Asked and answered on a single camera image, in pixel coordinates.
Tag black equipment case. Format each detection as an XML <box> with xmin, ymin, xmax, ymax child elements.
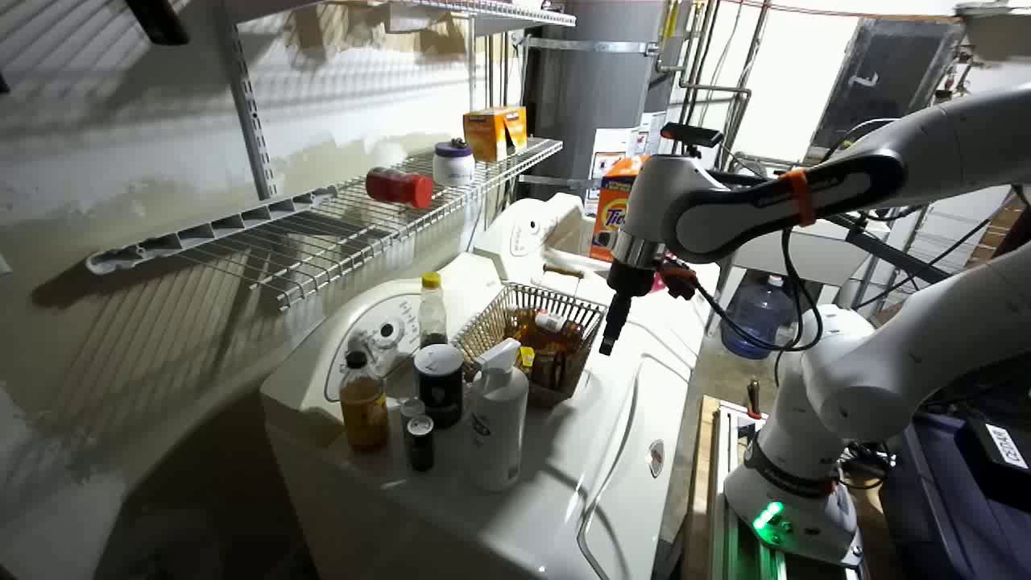
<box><xmin>809</xmin><ymin>18</ymin><xmax>967</xmax><ymax>164</ymax></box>

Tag clear bottle yellow cap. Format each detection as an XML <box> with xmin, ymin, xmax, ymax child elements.
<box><xmin>415</xmin><ymin>272</ymin><xmax>453</xmax><ymax>352</ymax></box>

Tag small dark jar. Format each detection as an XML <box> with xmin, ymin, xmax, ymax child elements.
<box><xmin>402</xmin><ymin>414</ymin><xmax>439</xmax><ymax>473</ymax></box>

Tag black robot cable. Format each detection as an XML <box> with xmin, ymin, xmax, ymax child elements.
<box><xmin>695</xmin><ymin>225</ymin><xmax>830</xmax><ymax>356</ymax></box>

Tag orange lidded spice container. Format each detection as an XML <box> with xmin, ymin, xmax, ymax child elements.
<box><xmin>363</xmin><ymin>164</ymin><xmax>439</xmax><ymax>213</ymax></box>

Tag white wire basket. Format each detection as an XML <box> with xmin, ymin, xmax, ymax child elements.
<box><xmin>453</xmin><ymin>280</ymin><xmax>612</xmax><ymax>414</ymax></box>

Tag wooden platform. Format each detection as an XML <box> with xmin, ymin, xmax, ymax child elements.
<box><xmin>680</xmin><ymin>393</ymin><xmax>758</xmax><ymax>580</ymax></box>

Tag dark blue storage bin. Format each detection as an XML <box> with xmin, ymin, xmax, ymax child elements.
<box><xmin>883</xmin><ymin>408</ymin><xmax>1031</xmax><ymax>580</ymax></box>

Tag amber jars on shelf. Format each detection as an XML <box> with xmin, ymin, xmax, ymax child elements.
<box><xmin>461</xmin><ymin>103</ymin><xmax>533</xmax><ymax>168</ymax></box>

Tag white wire shelf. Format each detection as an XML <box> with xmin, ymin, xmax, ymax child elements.
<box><xmin>222</xmin><ymin>0</ymin><xmax>579</xmax><ymax>39</ymax></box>

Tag grey water heater tank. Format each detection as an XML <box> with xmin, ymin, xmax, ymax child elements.
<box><xmin>522</xmin><ymin>0</ymin><xmax>669</xmax><ymax>194</ymax></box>

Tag dark jar white lid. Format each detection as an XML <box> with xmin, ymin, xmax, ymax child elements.
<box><xmin>414</xmin><ymin>343</ymin><xmax>469</xmax><ymax>433</ymax></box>

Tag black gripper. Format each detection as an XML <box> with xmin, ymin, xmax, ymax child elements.
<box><xmin>598</xmin><ymin>261</ymin><xmax>661</xmax><ymax>358</ymax></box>

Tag white jar purple lid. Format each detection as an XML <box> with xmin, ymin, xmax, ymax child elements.
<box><xmin>429</xmin><ymin>135</ymin><xmax>480</xmax><ymax>194</ymax></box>

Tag amber liquid bottle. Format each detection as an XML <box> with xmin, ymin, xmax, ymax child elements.
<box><xmin>340</xmin><ymin>347</ymin><xmax>393</xmax><ymax>456</ymax></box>

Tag white plate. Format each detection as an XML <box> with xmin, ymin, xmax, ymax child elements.
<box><xmin>259</xmin><ymin>191</ymin><xmax>717</xmax><ymax>580</ymax></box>

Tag white spray bottle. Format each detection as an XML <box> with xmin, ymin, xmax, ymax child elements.
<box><xmin>464</xmin><ymin>336</ymin><xmax>533</xmax><ymax>496</ymax></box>

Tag brown bottle white cap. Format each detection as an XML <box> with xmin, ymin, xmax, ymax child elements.
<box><xmin>529</xmin><ymin>309</ymin><xmax>591</xmax><ymax>393</ymax></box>

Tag blue water jug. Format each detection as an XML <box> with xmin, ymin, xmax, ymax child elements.
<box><xmin>720</xmin><ymin>272</ymin><xmax>802</xmax><ymax>365</ymax></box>

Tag white slotted shelf standard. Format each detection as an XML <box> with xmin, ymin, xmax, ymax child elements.
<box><xmin>206</xmin><ymin>0</ymin><xmax>285</xmax><ymax>208</ymax></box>

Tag white wire shelf rack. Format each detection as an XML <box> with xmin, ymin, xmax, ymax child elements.
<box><xmin>85</xmin><ymin>135</ymin><xmax>567</xmax><ymax>312</ymax></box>

